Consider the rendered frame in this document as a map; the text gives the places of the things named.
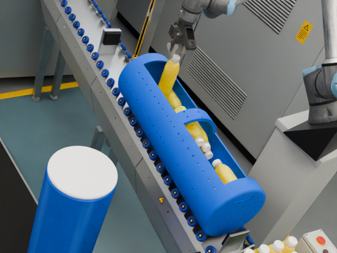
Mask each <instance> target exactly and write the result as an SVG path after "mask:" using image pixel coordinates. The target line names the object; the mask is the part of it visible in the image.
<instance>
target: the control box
mask: <svg viewBox="0 0 337 253"><path fill-rule="evenodd" d="M318 236H322V237H323V238H324V239H325V241H326V242H325V244H321V243H319V242H318V240H317V237H318ZM324 249H326V250H328V253H337V249H336V248H335V246H334V245H333V244H332V242H331V241H330V240H329V239H328V237H327V236H326V235H325V233H324V232H323V231H322V230H321V229H319V230H316V231H312V232H309V233H305V234H304V235H303V236H302V238H301V239H300V240H299V241H298V243H297V245H296V246H295V251H296V252H297V253H323V250H324Z"/></svg>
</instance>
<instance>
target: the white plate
mask: <svg viewBox="0 0 337 253"><path fill-rule="evenodd" d="M47 171H48V176H49V178H50V180H51V182H52V183H53V185H54V186H55V187H56V188H57V189H58V190H60V191H61V192H63V193H64V194H66V195H68V196H71V197H74V198H77V199H83V200H92V199H98V198H101V197H104V196H106V195H107V194H109V193H110V192H111V191H112V190H113V189H114V187H115V185H116V183H117V178H118V174H117V169H116V167H115V165H114V164H113V162H112V161H111V160H110V159H109V158H108V157H107V156H106V155H104V154H103V153H101V152H100V151H98V150H95V149H93V148H89V147H84V146H71V147H66V148H63V149H60V150H59V151H57V152H56V153H55V154H54V155H53V156H52V157H51V158H50V160H49V162H48V167H47Z"/></svg>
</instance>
